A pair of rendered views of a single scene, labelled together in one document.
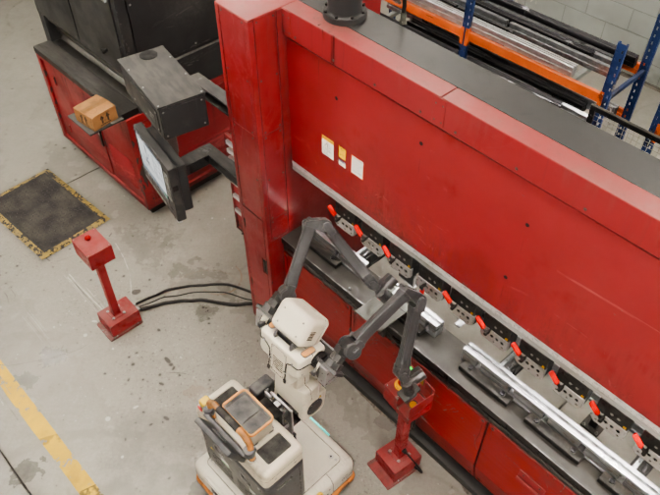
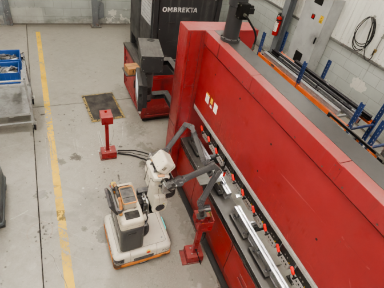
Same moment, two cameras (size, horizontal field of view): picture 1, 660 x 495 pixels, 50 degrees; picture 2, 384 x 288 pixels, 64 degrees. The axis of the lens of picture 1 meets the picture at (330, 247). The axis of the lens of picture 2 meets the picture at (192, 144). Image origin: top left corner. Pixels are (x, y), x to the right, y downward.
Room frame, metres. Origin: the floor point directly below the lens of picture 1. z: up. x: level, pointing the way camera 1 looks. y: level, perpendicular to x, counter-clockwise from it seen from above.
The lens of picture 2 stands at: (-0.12, -0.64, 3.41)
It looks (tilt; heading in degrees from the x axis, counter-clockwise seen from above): 40 degrees down; 14
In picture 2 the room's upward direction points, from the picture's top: 11 degrees clockwise
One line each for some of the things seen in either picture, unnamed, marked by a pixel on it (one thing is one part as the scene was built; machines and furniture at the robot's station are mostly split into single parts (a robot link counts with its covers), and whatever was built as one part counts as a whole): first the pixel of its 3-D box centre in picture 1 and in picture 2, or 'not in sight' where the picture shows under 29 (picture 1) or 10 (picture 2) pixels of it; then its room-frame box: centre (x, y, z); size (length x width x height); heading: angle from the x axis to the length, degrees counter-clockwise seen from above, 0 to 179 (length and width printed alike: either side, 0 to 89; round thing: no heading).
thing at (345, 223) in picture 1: (350, 216); (208, 133); (2.69, -0.11, 1.26); 0.15 x 0.09 x 0.17; 42
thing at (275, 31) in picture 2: not in sight; (277, 23); (8.29, -0.16, 1.04); 0.18 x 0.17 x 0.56; 44
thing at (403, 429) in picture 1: (403, 428); (198, 238); (1.92, -0.40, 0.39); 0.05 x 0.05 x 0.54; 35
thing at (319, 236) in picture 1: (334, 247); (200, 148); (2.79, -0.03, 0.92); 0.50 x 0.06 x 0.10; 42
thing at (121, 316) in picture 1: (105, 284); (107, 135); (2.94, 1.44, 0.41); 0.25 x 0.20 x 0.83; 132
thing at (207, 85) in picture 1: (201, 100); (166, 67); (3.15, 0.68, 1.67); 0.40 x 0.24 x 0.07; 42
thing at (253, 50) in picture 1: (307, 167); (202, 112); (3.22, 0.13, 1.15); 0.85 x 0.25 x 2.30; 132
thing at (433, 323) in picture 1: (412, 307); (220, 183); (2.34, -0.43, 0.92); 0.39 x 0.06 x 0.10; 42
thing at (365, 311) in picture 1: (385, 307); (208, 177); (2.28, -0.29, 1.00); 0.26 x 0.18 x 0.01; 132
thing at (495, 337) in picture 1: (500, 327); (251, 199); (1.95, -0.78, 1.26); 0.15 x 0.09 x 0.17; 42
